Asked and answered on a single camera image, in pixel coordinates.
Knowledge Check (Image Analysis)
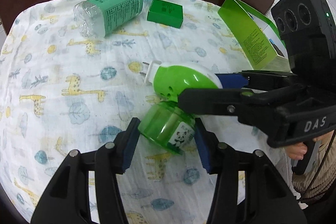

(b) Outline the green mosquito repellent plug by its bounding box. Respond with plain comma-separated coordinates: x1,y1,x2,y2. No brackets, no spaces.
138,60,222,155

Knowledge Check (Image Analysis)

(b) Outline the small green box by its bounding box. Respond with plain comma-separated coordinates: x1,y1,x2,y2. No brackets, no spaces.
147,0,183,28

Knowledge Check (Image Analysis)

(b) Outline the green label water bottle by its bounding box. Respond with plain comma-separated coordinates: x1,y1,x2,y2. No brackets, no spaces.
73,0,153,38

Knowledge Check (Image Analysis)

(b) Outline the right hand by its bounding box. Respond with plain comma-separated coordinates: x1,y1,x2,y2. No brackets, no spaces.
283,130,336,161

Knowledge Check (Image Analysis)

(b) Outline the green cardboard box tray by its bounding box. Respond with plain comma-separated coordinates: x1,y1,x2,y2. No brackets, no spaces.
218,0,290,72

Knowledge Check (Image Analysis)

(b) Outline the giraffe print cloth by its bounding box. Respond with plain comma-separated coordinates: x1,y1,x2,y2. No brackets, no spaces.
0,0,302,224

